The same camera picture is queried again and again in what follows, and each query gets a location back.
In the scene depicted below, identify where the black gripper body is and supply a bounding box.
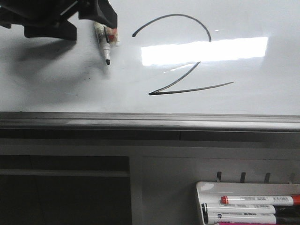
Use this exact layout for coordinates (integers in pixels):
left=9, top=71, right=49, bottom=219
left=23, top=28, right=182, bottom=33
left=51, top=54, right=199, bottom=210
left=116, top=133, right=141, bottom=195
left=0, top=0, right=94, bottom=29

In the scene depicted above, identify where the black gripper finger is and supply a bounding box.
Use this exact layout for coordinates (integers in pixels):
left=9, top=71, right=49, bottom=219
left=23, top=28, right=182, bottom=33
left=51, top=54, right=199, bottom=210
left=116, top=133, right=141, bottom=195
left=24, top=21, right=77, bottom=40
left=78, top=0, right=118, bottom=29

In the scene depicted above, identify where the white black whiteboard marker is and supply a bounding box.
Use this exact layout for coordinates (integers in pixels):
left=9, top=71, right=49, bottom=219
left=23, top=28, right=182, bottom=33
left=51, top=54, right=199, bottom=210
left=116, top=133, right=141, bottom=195
left=93, top=22, right=120, bottom=65

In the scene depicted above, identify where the white whiteboard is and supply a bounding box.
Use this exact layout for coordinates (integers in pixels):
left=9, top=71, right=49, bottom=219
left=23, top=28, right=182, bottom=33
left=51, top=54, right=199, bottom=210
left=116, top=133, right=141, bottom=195
left=0, top=0, right=300, bottom=115

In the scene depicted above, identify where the grey aluminium whiteboard tray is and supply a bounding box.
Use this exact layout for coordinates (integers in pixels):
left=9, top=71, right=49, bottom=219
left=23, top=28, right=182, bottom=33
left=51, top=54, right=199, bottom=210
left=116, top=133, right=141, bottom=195
left=0, top=112, right=300, bottom=132

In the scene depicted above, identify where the white marker holder tray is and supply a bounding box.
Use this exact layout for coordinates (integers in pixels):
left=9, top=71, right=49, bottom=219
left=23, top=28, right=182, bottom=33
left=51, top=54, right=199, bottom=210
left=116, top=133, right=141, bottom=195
left=196, top=181, right=300, bottom=225

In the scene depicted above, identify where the black capped white marker upper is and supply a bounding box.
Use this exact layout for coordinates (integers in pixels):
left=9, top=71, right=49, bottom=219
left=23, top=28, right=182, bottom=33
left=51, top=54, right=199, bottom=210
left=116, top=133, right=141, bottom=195
left=201, top=203, right=300, bottom=214

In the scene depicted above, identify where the black capped white marker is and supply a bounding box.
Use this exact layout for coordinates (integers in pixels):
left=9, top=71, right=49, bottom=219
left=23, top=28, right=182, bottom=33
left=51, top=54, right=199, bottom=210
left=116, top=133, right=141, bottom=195
left=202, top=212, right=300, bottom=225
left=201, top=203, right=300, bottom=214

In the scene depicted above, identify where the black capped white marker lower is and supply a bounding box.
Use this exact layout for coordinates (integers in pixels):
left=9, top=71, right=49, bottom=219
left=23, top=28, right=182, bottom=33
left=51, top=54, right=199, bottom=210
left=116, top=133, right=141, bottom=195
left=202, top=212, right=300, bottom=225

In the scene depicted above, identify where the pink marker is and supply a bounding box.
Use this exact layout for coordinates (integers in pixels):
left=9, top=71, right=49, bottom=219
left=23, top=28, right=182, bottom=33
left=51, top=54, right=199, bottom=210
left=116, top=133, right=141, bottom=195
left=214, top=222, right=288, bottom=225

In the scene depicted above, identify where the red capped white marker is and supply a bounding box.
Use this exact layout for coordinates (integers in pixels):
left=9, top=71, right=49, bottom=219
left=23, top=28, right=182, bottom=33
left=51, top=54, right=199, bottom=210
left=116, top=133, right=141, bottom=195
left=220, top=195, right=300, bottom=206

